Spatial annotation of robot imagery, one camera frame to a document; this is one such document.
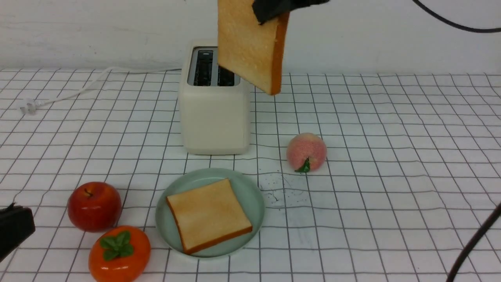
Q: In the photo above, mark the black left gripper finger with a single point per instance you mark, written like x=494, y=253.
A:
x=16, y=225

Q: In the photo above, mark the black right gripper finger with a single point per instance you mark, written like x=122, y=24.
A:
x=267, y=10

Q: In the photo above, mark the toast slice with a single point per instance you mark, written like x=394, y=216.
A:
x=208, y=215
x=250, y=50

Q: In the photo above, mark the cream white toaster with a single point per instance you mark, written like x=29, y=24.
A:
x=214, y=104

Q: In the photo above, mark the red apple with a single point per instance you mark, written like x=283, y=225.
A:
x=94, y=206

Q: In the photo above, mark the orange persimmon with green leaves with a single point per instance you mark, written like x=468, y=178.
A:
x=119, y=255

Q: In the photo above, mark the pink peach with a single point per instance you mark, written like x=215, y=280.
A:
x=306, y=152

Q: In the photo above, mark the pale green plate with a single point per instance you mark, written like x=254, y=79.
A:
x=247, y=193

